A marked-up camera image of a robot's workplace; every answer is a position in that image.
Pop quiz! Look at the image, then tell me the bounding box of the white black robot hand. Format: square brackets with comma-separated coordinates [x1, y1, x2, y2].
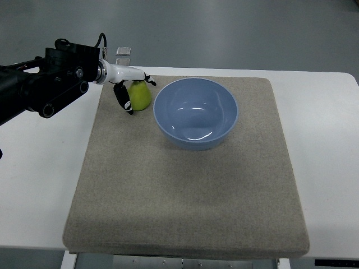
[95, 59, 157, 115]

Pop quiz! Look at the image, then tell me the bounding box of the green pear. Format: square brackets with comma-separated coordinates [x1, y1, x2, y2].
[128, 81, 152, 111]

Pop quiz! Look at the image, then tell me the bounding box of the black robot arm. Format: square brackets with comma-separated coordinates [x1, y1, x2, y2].
[1, 33, 107, 124]

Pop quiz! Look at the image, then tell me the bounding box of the blue bowl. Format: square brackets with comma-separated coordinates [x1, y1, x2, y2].
[153, 77, 239, 151]

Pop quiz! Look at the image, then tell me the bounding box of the silver floor plate lower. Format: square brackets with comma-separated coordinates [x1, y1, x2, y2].
[116, 58, 131, 66]

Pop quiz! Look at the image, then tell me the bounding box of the silver floor plate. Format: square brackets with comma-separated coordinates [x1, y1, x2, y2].
[116, 58, 131, 66]
[116, 47, 131, 56]

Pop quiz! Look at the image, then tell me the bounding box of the silver floor plate upper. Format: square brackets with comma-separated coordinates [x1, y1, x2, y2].
[116, 47, 131, 56]

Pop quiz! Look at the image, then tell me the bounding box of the beige fabric mat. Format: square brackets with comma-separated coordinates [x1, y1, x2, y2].
[63, 77, 310, 260]

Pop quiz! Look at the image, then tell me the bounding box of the metal table frame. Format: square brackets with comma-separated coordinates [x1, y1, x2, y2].
[61, 251, 291, 268]

